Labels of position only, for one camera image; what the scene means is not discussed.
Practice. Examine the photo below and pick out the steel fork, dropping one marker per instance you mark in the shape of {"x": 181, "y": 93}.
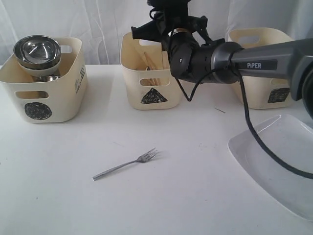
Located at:
{"x": 144, "y": 158}

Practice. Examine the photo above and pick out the white ceramic bowl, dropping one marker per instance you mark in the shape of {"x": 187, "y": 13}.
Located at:
{"x": 41, "y": 72}

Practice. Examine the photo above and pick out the cream bin with square mark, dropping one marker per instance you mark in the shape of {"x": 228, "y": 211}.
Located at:
{"x": 263, "y": 93}

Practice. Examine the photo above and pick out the steel mug with folding handle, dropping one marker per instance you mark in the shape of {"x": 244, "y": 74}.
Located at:
{"x": 46, "y": 78}

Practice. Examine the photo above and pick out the white square plate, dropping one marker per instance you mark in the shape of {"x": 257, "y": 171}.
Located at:
{"x": 292, "y": 141}

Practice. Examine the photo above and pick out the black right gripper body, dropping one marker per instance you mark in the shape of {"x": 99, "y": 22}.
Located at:
{"x": 183, "y": 37}

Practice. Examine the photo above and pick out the white curtain backdrop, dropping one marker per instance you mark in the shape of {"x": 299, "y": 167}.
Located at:
{"x": 101, "y": 24}

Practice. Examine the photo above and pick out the wooden chopstick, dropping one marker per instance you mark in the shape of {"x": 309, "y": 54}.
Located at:
{"x": 152, "y": 66}
{"x": 164, "y": 65}

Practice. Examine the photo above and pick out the steel bowl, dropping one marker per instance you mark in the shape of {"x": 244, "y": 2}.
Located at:
{"x": 37, "y": 52}

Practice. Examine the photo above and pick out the cream bin with triangle mark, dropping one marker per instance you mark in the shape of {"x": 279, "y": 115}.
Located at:
{"x": 134, "y": 64}

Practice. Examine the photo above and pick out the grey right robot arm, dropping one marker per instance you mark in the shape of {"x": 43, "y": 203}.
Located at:
{"x": 291, "y": 61}

